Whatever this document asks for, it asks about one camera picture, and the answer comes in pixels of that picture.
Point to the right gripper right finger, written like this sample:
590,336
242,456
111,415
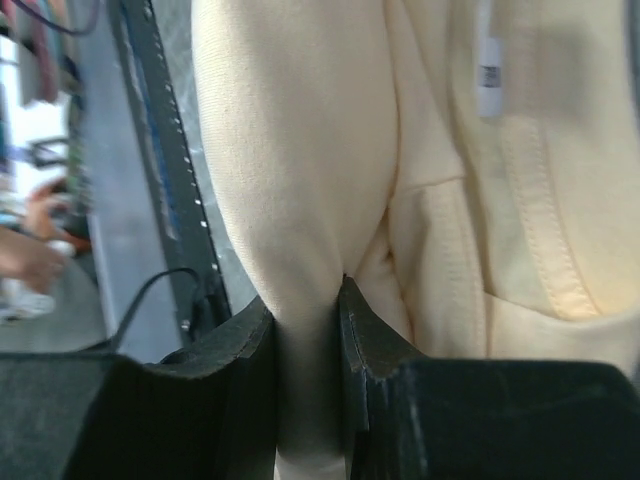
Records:
371,352

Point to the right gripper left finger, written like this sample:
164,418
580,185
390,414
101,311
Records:
210,408

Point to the cream yellow t shirt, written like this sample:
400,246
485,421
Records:
474,165

